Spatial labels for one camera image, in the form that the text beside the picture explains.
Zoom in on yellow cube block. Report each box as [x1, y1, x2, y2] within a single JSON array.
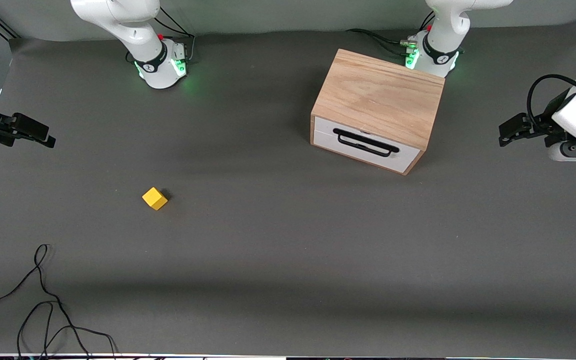
[[142, 187, 169, 211]]

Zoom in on white-front drawer with black handle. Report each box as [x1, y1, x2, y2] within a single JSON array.
[[313, 116, 422, 174]]

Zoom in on wooden drawer cabinet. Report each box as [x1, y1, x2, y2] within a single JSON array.
[[310, 48, 446, 176]]

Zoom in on thin black loose cable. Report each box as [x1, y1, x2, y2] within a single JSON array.
[[0, 244, 119, 359]]

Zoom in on left arm base black cables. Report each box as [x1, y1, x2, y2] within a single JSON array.
[[345, 10, 437, 57]]

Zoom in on arm base black cables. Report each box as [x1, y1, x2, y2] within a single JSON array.
[[125, 5, 197, 66], [345, 10, 437, 57]]

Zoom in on right arm base black cables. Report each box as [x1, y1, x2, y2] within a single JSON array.
[[125, 5, 197, 66]]

